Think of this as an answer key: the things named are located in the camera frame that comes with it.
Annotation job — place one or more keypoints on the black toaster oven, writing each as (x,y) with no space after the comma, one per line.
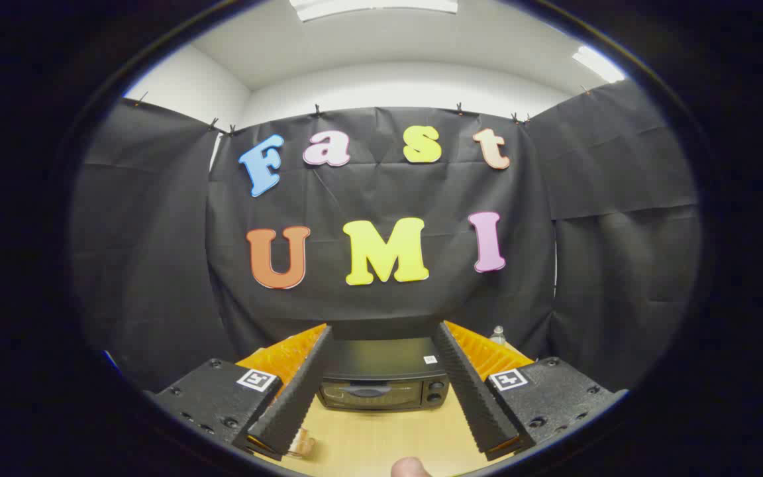
(381,361)

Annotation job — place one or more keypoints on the sandwich with lettuce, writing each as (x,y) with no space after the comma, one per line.
(302,442)

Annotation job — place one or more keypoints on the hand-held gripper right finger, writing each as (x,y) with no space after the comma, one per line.
(471,391)

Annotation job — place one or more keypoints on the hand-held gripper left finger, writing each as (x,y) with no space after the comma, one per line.
(295,397)

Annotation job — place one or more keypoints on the green label drink bottle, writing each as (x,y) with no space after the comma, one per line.
(498,336)

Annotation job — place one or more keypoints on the long ceiling light panel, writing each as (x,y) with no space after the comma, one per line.
(371,6)

